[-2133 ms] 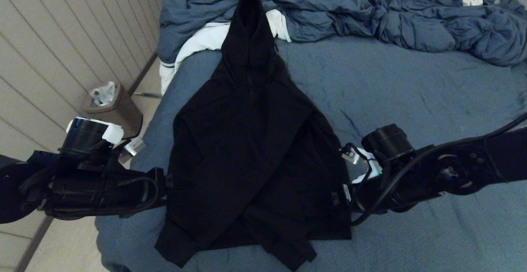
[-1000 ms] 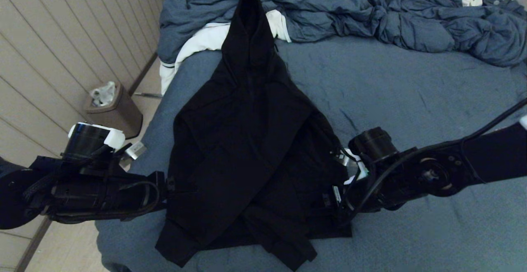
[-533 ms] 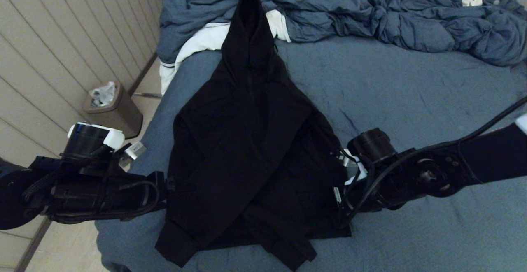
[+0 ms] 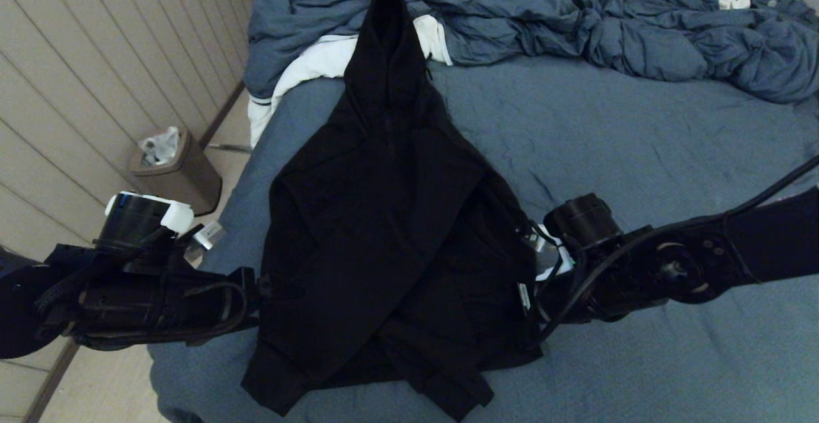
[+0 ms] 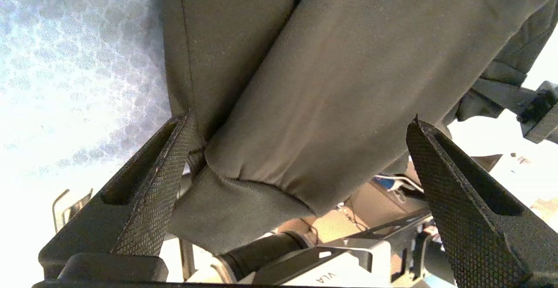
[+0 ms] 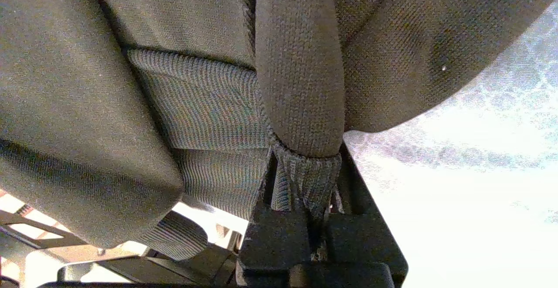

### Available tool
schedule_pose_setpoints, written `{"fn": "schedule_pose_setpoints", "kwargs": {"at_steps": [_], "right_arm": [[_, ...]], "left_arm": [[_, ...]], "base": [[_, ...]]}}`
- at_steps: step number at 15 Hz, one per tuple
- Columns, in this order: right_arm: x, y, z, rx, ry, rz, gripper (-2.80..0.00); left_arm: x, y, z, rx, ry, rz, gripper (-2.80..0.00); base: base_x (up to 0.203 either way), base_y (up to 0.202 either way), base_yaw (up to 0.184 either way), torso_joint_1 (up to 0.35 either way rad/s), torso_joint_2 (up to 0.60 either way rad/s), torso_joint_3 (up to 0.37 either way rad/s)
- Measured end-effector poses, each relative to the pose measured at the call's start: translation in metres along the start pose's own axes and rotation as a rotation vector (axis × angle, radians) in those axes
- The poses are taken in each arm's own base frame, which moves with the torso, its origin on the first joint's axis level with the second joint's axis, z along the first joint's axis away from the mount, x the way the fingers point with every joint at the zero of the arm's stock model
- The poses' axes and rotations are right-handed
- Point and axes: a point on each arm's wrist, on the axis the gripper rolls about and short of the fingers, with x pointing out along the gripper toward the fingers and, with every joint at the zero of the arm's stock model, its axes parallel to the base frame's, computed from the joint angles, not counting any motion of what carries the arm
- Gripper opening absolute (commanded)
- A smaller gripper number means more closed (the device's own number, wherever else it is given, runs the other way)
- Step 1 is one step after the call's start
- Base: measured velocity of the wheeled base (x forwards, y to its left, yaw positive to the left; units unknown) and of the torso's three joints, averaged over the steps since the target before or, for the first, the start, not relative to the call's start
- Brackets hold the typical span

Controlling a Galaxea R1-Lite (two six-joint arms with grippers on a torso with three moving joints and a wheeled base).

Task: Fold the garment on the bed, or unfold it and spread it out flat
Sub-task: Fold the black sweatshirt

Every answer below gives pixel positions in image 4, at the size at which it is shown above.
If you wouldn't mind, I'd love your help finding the black hooded sweatshirt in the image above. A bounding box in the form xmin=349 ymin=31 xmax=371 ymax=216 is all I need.
xmin=241 ymin=0 xmax=545 ymax=422

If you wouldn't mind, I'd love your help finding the brown trash bin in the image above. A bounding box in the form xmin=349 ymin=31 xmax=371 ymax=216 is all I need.
xmin=130 ymin=127 xmax=223 ymax=217

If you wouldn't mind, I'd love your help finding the blue bed sheet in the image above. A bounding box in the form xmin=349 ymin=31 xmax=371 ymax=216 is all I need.
xmin=148 ymin=55 xmax=819 ymax=423

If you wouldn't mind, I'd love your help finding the white plastic bin bag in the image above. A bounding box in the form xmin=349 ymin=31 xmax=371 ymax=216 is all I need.
xmin=139 ymin=126 xmax=181 ymax=166

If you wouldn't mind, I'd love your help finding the crumpled blue duvet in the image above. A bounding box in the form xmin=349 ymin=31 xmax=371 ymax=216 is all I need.
xmin=243 ymin=0 xmax=819 ymax=105

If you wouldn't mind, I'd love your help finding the white garment with dark stripe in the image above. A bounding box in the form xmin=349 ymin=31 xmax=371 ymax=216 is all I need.
xmin=248 ymin=15 xmax=454 ymax=148

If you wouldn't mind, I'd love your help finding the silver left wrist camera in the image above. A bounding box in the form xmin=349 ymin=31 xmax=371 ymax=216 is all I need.
xmin=186 ymin=220 xmax=226 ymax=264

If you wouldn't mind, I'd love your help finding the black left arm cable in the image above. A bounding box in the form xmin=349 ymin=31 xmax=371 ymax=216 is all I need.
xmin=35 ymin=228 xmax=250 ymax=347

